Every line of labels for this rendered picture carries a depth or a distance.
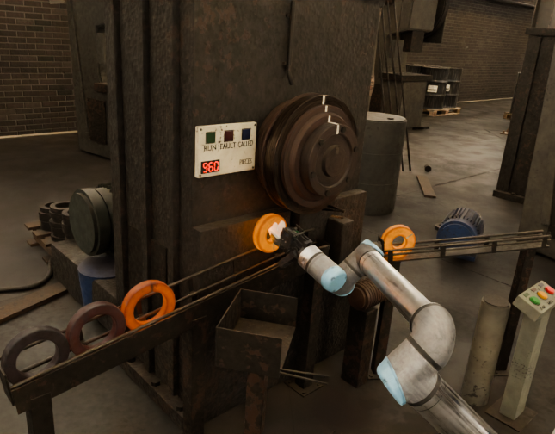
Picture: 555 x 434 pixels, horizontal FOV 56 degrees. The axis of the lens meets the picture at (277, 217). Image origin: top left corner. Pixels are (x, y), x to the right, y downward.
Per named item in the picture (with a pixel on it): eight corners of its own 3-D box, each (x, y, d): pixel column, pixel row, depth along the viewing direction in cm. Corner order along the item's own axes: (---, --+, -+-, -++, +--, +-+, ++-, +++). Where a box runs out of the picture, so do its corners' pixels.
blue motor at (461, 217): (430, 258, 400) (438, 216, 389) (444, 236, 448) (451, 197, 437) (471, 268, 387) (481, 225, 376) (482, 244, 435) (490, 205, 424)
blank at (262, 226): (250, 220, 196) (256, 222, 194) (280, 207, 206) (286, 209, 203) (253, 256, 202) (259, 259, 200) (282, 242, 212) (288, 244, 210)
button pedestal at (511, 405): (481, 415, 235) (511, 293, 214) (505, 393, 251) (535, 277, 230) (516, 435, 224) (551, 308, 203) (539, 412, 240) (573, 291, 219)
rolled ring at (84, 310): (120, 294, 162) (115, 290, 165) (62, 321, 151) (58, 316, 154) (131, 342, 170) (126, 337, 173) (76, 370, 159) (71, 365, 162)
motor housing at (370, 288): (334, 379, 252) (346, 279, 235) (362, 362, 267) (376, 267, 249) (354, 393, 244) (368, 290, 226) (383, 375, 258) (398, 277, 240)
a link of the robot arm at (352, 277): (365, 282, 195) (354, 272, 185) (342, 303, 196) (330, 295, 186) (348, 264, 200) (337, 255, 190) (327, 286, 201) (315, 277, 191)
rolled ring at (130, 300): (112, 314, 164) (108, 310, 166) (146, 344, 175) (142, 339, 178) (155, 272, 169) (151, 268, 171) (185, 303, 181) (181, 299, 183)
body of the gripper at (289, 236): (295, 222, 197) (317, 241, 190) (289, 241, 201) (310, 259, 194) (280, 226, 192) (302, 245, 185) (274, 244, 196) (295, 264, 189)
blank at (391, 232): (391, 261, 242) (392, 264, 238) (373, 237, 236) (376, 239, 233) (419, 243, 240) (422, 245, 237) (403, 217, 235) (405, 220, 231)
